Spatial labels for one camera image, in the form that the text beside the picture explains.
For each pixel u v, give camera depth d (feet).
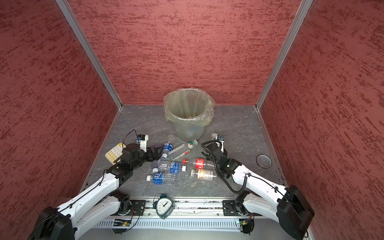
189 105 3.25
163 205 2.34
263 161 3.01
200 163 2.76
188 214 2.40
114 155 2.96
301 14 2.40
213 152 1.99
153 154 2.43
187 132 3.20
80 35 2.64
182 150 3.11
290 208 1.32
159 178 2.59
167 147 2.96
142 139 2.39
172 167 2.72
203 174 2.66
